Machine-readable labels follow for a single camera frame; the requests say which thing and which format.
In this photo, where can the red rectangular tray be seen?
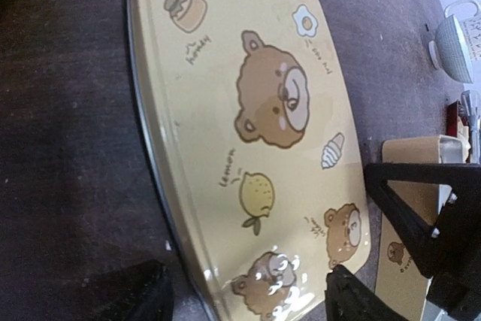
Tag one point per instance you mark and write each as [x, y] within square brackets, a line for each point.
[454, 121]

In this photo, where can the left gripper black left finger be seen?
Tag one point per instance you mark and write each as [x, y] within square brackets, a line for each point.
[347, 298]

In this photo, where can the pale green ceramic bowl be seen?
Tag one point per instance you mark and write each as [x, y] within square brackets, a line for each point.
[449, 52]

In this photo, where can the tan bear tin lid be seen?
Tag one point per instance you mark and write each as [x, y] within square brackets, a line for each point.
[252, 143]

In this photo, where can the metal tongs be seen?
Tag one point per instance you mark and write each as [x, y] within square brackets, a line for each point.
[470, 102]

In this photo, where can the patterned mug yellow inside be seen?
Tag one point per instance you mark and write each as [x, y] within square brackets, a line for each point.
[471, 30]

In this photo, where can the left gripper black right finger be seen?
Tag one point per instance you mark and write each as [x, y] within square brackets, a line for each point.
[451, 243]

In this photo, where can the tan tin box with paper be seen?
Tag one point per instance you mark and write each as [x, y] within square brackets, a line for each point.
[415, 186]

